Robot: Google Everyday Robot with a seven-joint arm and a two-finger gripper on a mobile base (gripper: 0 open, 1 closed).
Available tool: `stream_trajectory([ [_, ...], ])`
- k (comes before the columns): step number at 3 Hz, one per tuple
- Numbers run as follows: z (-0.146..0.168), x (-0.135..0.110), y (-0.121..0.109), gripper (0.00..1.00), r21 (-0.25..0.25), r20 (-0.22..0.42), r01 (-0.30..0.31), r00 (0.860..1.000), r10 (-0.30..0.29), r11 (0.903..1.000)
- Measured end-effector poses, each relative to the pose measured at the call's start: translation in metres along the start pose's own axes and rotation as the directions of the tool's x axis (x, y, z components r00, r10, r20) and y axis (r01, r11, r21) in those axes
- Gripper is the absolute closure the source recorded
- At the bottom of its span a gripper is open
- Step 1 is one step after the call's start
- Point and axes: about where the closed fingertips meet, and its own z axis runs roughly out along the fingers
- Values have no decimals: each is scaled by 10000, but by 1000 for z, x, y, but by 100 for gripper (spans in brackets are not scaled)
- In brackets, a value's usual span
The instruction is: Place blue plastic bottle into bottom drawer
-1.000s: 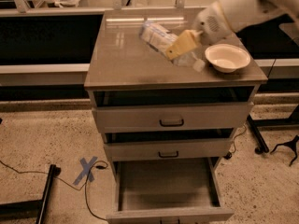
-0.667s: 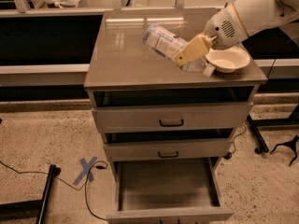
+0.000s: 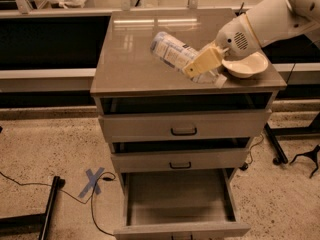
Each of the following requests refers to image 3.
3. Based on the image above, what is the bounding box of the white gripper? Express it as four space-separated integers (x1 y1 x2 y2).
183 15 260 78

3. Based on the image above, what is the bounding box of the clear plastic bottle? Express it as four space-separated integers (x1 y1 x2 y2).
150 32 227 88

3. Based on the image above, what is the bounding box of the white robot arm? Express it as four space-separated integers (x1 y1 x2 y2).
183 0 320 78

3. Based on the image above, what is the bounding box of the grey drawer cabinet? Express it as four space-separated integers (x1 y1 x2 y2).
89 7 288 240

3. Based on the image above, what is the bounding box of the top drawer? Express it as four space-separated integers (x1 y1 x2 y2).
98 110 271 143

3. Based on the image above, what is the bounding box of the drawer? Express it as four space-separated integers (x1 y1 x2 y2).
98 110 271 143
111 148 249 173
114 169 250 240

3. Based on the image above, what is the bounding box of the middle drawer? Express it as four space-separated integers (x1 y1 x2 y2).
111 148 249 173

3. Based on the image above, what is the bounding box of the bottom drawer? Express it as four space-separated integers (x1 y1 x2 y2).
114 169 250 240

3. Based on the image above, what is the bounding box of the white bowl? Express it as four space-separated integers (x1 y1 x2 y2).
222 52 268 79

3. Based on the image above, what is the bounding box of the black stand leg right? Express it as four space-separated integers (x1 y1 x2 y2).
264 123 288 165

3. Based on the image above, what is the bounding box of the black tripod foot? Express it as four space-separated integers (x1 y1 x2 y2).
290 145 320 178

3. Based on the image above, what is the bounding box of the blue tape cross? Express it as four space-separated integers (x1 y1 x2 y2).
78 167 104 198

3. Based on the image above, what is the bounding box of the black stand left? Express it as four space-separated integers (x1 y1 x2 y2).
0 176 65 240

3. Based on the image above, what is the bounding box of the black cable right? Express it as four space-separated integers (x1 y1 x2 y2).
239 133 265 172

